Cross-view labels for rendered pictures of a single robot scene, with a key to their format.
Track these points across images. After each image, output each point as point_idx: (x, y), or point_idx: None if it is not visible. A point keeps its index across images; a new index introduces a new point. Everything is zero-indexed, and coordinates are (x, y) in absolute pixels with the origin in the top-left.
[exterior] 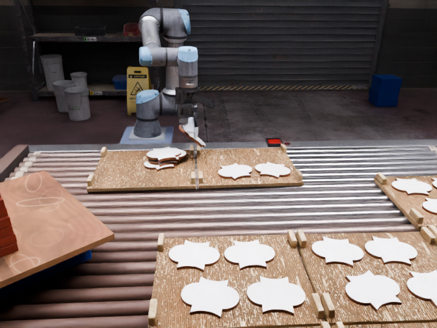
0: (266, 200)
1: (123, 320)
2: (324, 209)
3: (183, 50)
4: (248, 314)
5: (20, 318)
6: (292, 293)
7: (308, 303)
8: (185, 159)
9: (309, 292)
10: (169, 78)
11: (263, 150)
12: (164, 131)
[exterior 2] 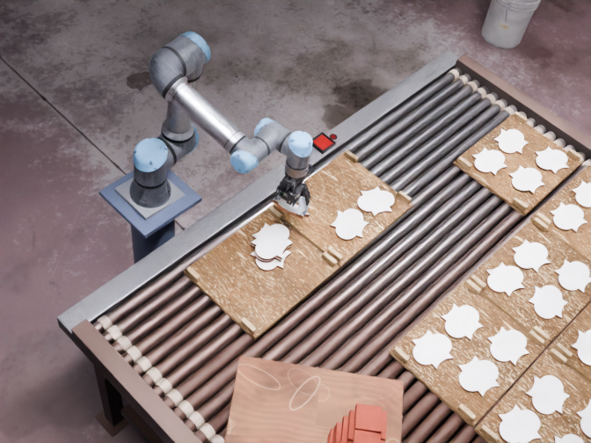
0: (404, 246)
1: (448, 430)
2: (449, 228)
3: (303, 147)
4: (507, 372)
5: None
6: (516, 338)
7: (527, 338)
8: None
9: (520, 329)
10: (181, 122)
11: (331, 168)
12: None
